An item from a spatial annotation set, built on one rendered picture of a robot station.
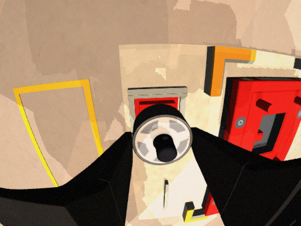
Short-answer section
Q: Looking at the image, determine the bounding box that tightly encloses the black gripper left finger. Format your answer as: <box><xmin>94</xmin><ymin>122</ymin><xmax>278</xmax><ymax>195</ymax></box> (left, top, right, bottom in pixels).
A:
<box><xmin>0</xmin><ymin>131</ymin><xmax>133</xmax><ymax>226</ymax></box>

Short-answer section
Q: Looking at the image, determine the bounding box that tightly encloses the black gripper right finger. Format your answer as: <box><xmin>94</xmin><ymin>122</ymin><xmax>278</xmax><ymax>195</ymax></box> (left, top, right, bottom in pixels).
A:
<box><xmin>191</xmin><ymin>127</ymin><xmax>301</xmax><ymax>226</ymax></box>

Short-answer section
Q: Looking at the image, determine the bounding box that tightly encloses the black wheel with beige hub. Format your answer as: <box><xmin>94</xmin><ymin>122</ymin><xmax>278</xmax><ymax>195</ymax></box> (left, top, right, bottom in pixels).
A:
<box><xmin>132</xmin><ymin>104</ymin><xmax>193</xmax><ymax>166</ymax></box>

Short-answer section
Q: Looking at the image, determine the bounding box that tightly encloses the yellow rectangular outline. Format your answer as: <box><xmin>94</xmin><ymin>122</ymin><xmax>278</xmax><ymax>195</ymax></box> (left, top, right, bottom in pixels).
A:
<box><xmin>13</xmin><ymin>78</ymin><xmax>103</xmax><ymax>188</ymax></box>

